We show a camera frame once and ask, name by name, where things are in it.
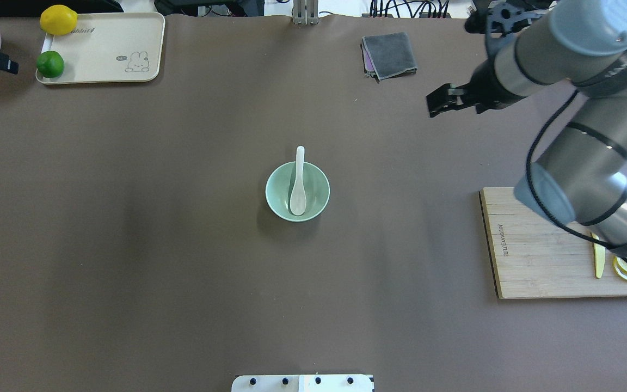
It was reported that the lemon slice bottom stacked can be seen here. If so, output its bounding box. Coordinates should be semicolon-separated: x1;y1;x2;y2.
613;259;627;281

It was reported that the yellow lemon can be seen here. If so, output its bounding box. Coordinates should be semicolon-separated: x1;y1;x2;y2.
39;4;79;35

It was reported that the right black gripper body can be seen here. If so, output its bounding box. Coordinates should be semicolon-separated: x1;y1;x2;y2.
466;59;525;114

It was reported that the beige bunny tray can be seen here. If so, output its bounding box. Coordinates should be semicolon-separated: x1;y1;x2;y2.
35;12;166;85

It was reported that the wooden mug tree stand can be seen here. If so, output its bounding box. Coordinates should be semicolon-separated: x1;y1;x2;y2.
544;77;577;84

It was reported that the mint green ceramic bowl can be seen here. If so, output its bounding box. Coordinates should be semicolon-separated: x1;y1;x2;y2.
265;162;330;222

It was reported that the bamboo cutting board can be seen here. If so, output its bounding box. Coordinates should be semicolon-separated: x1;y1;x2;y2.
478;188;627;299

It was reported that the yellow plastic knife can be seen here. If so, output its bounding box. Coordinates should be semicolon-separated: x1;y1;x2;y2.
591;232;606;279

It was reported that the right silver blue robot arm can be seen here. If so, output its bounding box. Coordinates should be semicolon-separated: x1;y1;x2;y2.
426;1;627;258

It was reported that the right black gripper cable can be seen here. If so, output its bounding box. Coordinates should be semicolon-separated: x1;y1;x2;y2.
525;90;627;289

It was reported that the green lime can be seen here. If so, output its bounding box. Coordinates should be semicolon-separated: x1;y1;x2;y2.
36;51;65;78

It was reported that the white pedestal column base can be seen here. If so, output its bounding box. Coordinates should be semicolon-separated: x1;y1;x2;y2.
231;373;376;391

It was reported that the aluminium frame post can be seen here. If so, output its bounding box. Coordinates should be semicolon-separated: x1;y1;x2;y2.
292;0;320;26

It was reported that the grey folded cloth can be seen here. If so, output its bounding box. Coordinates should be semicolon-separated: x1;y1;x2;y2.
360;32;418;81

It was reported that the right black camera mount bracket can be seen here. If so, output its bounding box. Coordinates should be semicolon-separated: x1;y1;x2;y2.
464;1;546;60

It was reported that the white ceramic soup spoon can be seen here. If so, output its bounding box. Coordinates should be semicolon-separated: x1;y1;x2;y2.
289;145;307;216

